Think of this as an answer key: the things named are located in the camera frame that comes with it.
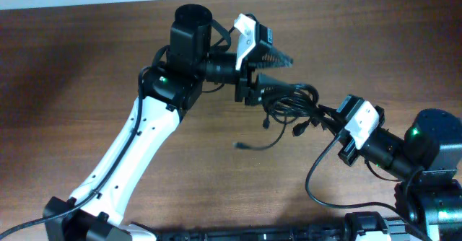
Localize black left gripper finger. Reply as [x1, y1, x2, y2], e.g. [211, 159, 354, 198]
[255, 74, 295, 95]
[256, 48, 293, 69]

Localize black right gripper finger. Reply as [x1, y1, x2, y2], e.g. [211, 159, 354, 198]
[318, 105, 339, 118]
[321, 118, 347, 137]

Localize black USB cables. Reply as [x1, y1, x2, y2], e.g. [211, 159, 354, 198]
[232, 83, 333, 152]

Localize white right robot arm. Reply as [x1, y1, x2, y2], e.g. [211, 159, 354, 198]
[313, 95, 461, 240]

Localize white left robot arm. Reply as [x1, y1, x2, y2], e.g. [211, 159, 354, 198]
[43, 4, 293, 240]

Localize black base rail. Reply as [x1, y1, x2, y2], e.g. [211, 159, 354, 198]
[156, 212, 413, 241]

